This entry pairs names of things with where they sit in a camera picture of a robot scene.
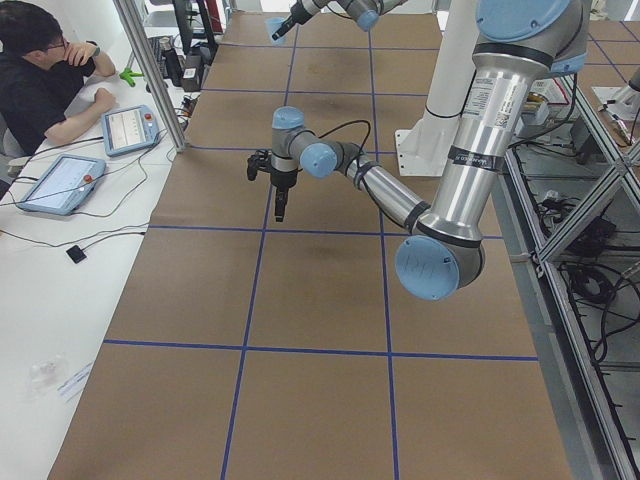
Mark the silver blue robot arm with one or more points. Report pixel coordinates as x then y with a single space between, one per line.
519 42
365 13

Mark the far teach pendant tablet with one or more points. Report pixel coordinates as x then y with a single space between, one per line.
129 129

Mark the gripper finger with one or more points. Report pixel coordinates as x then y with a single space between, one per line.
281 200
280 33

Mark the black box with label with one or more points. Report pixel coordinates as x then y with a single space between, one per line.
196 62

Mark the teach pendant tablet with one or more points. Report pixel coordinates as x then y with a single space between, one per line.
64 186
129 129

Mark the clear plastic bag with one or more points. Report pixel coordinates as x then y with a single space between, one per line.
45 376

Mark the wrist black camera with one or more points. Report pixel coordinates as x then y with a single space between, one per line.
259 161

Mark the green plastic toy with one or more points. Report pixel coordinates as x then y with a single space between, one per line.
129 76

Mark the near teach pendant tablet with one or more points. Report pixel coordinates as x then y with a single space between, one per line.
64 186

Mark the seated person in black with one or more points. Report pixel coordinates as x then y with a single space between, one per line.
41 74

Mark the small black square device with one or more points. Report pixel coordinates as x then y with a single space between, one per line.
76 254

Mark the aluminium frame post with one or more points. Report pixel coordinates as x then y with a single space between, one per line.
133 27

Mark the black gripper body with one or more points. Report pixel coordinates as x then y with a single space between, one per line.
291 21
283 179

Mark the light blue cup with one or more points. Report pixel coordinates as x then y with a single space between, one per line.
272 24

